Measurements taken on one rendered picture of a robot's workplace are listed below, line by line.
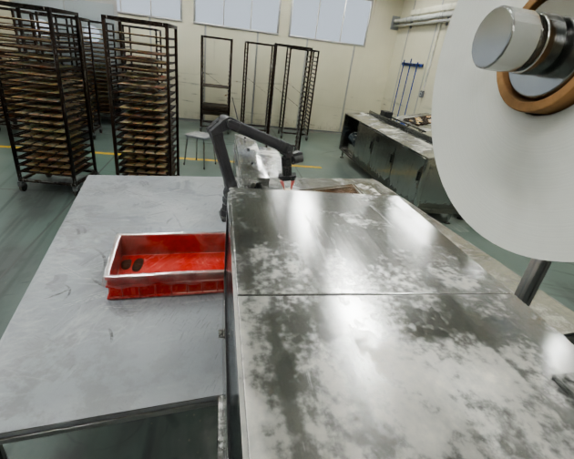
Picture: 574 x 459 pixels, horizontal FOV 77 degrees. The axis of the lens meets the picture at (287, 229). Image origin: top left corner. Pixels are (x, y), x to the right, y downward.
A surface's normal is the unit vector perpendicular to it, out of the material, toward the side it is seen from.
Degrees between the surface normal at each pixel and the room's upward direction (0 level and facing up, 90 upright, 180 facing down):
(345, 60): 90
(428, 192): 89
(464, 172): 85
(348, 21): 90
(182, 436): 0
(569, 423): 0
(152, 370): 0
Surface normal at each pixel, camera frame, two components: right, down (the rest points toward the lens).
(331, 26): 0.17, 0.45
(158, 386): 0.11, -0.89
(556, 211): -0.97, -0.13
